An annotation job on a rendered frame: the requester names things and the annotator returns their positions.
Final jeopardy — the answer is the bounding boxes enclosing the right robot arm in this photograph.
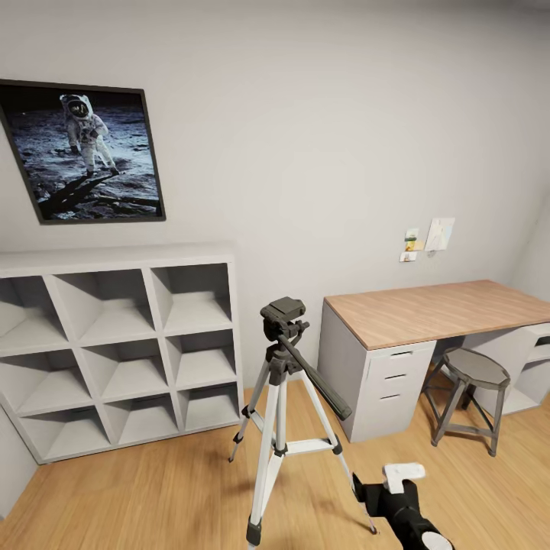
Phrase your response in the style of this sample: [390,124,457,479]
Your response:
[352,464,455,550]

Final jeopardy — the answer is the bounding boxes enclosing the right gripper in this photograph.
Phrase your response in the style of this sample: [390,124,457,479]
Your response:
[352,475,419,532]

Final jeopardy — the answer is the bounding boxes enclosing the camera tripod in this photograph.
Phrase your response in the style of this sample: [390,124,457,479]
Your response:
[228,296,377,550]

